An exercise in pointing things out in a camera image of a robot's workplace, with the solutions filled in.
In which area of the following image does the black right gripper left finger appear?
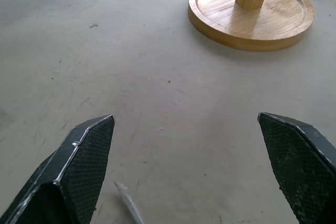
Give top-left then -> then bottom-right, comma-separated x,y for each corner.
0,114 -> 116,224

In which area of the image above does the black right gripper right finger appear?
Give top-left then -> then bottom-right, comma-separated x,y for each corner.
257,112 -> 336,224

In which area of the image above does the round wooden stand with post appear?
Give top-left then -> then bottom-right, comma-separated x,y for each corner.
187,0 -> 315,52

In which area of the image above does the white tape strip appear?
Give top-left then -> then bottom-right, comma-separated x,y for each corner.
113,181 -> 145,224

